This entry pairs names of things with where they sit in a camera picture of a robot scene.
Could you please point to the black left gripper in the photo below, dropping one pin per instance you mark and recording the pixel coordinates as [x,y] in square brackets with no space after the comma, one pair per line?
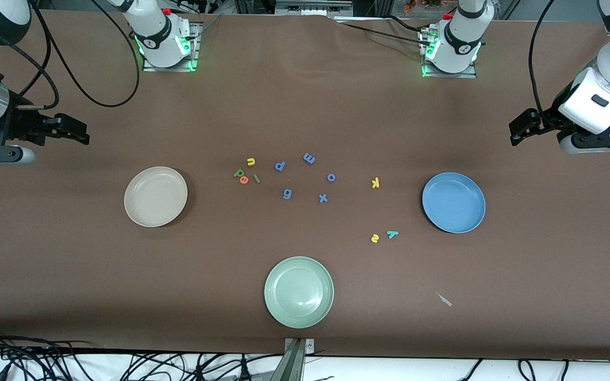
[545,119]

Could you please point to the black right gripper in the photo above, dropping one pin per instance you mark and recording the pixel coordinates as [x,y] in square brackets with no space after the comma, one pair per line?
[20,125]

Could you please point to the teal foam letter y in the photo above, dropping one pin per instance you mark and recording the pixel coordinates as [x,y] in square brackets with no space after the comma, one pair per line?
[391,233]

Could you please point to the blue round plate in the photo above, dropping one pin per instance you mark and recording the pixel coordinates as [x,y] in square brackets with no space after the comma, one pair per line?
[454,202]

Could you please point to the beige round plate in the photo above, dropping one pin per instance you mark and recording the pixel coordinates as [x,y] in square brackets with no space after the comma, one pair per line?
[155,197]

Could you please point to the brown table cover sheet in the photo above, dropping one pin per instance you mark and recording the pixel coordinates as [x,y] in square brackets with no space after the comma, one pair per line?
[72,275]

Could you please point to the orange dried flowers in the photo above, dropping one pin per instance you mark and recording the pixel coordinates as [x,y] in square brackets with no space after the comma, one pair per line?
[416,4]

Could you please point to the small white tape scrap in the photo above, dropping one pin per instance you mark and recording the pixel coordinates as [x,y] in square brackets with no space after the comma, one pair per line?
[444,299]

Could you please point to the blue foam letter p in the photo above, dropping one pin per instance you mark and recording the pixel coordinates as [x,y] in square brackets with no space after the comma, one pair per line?
[278,165]

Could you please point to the blue foam letter m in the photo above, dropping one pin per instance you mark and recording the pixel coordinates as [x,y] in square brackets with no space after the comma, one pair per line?
[309,158]

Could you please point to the blue foam letter g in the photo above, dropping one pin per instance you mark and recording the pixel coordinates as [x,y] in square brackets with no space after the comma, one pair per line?
[284,194]

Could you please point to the green round plate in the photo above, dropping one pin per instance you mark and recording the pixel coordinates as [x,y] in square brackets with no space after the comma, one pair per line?
[298,292]

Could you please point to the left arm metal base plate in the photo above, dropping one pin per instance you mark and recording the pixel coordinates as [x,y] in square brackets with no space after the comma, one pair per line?
[469,74]

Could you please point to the aluminium frame structure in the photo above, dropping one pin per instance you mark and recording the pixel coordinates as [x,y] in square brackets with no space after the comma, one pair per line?
[313,6]

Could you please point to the metal table edge bracket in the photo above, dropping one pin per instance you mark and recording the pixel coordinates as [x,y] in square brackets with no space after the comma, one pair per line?
[298,354]

